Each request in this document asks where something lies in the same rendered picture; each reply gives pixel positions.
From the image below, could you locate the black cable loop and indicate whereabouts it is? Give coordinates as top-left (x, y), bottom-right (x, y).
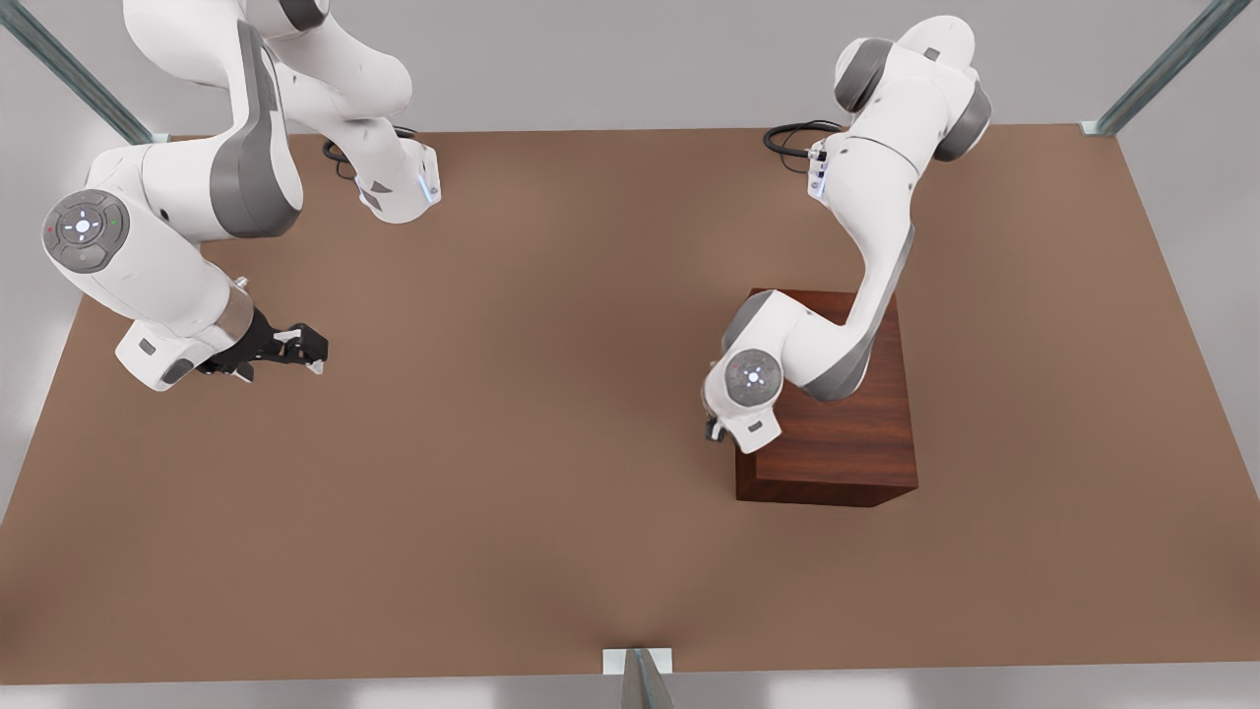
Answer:
top-left (322, 125), bottom-right (420, 184)
top-left (763, 120), bottom-right (848, 177)

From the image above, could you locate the silver frame post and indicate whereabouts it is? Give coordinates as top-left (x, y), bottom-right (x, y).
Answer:
top-left (601, 647), bottom-right (675, 709)
top-left (1079, 0), bottom-right (1256, 138)
top-left (0, 0), bottom-right (170, 146)

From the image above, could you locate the dark brown wooden box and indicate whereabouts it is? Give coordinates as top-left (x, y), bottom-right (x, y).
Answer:
top-left (735, 289), bottom-right (919, 508)

